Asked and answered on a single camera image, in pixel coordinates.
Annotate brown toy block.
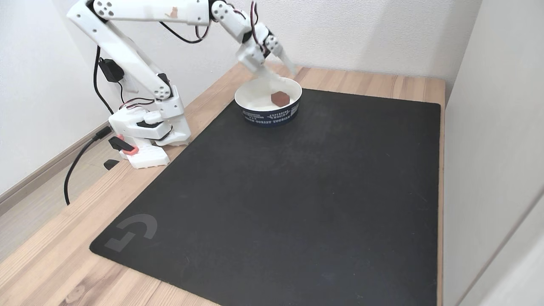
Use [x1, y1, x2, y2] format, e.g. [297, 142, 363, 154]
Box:
[271, 90, 291, 107]

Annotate white paper bowl navy band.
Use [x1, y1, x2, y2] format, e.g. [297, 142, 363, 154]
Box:
[235, 76, 303, 127]

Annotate black desk mat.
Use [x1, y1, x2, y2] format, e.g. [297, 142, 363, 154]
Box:
[89, 88, 441, 306]

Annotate black power adapter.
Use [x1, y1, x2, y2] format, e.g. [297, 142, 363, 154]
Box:
[99, 59, 125, 83]

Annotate black red table clamp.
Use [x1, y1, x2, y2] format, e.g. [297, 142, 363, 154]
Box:
[103, 134, 139, 170]

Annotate red white black servo wire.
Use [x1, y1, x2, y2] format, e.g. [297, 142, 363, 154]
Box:
[195, 0, 272, 56]

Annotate thin black power cable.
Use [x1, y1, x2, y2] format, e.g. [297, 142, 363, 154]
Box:
[93, 46, 115, 115]

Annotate thick black cable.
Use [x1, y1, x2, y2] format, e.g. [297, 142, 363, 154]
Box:
[64, 126, 113, 205]

